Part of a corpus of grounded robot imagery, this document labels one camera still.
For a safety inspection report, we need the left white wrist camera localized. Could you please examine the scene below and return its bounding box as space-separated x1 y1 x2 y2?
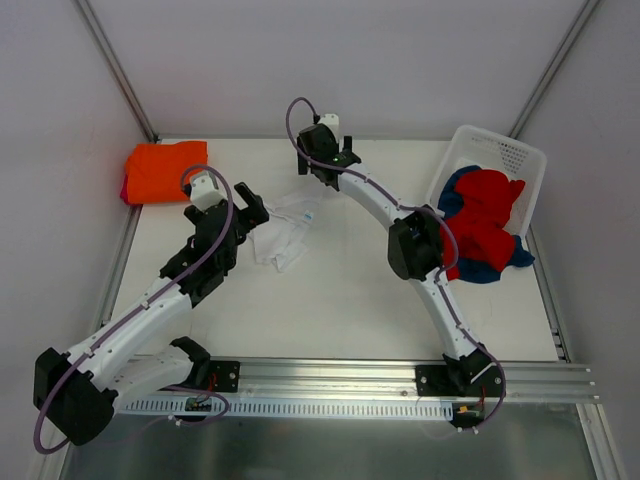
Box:
189 171 225 212

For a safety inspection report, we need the folded orange t shirt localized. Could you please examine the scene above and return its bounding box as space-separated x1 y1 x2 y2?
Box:
124 141 208 205

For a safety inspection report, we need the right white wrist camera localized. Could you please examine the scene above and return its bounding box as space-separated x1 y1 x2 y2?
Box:
319 113 341 143

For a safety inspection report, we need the folded pink t shirt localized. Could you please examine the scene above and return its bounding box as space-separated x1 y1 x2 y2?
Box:
120 175 130 205

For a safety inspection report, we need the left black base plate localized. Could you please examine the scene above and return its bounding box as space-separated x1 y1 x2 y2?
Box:
187 360 241 393

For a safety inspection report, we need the left aluminium frame post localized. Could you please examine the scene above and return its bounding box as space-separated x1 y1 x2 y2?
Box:
71 0 158 143

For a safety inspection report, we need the red t shirt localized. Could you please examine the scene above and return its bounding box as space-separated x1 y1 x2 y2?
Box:
442 168 526 281

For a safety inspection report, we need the aluminium mounting rail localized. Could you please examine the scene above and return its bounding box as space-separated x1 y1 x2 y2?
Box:
119 355 600 402

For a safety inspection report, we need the white plastic laundry basket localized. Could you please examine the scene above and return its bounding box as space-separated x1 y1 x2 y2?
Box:
426 125 547 237

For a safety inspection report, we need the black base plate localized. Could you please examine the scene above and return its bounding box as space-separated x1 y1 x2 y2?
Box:
187 360 241 393
414 365 506 398

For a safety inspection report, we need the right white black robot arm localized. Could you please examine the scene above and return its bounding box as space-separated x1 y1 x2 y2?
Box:
293 123 506 398

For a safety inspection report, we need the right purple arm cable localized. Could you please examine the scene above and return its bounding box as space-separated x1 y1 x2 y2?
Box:
284 97 507 401

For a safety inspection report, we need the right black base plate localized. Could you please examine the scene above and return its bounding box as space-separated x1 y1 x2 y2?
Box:
414 365 506 398

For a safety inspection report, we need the white t shirt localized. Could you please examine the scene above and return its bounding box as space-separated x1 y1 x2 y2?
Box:
250 187 323 273

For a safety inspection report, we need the right aluminium frame post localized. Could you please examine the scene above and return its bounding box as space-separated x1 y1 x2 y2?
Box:
508 0 603 139

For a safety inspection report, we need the aluminium frame post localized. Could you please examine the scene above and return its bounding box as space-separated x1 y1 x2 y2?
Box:
71 0 158 143
508 0 603 139

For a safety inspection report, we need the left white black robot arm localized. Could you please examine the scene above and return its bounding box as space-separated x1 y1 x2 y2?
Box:
33 178 269 454

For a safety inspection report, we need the blue t shirt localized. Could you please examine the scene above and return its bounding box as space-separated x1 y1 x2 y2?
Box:
437 162 536 286

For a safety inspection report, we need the white slotted cable duct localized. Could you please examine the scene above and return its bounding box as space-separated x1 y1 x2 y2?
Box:
120 395 453 422

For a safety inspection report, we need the rear aluminium frame bar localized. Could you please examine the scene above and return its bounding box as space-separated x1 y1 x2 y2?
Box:
154 132 461 141

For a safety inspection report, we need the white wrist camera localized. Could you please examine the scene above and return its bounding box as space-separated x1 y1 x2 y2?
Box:
319 113 341 143
189 171 225 212

